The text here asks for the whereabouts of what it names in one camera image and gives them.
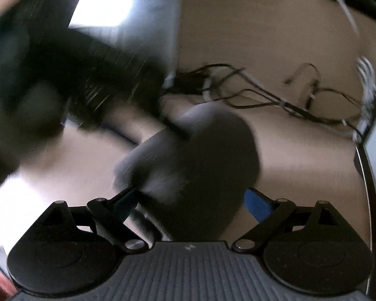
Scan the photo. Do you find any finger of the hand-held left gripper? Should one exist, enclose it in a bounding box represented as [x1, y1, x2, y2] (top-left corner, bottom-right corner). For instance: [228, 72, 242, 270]
[158, 121, 191, 141]

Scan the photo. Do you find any black power adapter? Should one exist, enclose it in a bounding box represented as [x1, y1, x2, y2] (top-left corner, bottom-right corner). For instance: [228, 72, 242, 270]
[175, 72, 205, 94]

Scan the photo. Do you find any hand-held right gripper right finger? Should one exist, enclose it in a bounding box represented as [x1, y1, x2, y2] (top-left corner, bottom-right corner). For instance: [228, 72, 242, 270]
[232, 188, 339, 253]

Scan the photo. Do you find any black keyboard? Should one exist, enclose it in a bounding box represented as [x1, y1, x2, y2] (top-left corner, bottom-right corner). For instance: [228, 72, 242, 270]
[78, 75, 113, 113]

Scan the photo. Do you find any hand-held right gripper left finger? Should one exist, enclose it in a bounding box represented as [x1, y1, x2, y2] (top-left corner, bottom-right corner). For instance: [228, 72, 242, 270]
[42, 187, 148, 253]

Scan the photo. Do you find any black cable bundle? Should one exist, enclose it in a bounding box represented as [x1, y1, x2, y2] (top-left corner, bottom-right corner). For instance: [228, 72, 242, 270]
[163, 63, 364, 138]

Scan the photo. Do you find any curved silver-edged monitor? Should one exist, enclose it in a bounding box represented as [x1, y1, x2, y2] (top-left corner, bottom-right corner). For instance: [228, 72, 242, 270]
[67, 0, 184, 80]

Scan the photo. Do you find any dark grey patterned sock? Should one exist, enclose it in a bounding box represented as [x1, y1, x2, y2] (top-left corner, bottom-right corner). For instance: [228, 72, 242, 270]
[113, 103, 261, 243]

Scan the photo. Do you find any coiled white cable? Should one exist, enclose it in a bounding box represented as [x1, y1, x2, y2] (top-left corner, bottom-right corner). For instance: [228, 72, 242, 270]
[324, 0, 376, 143]

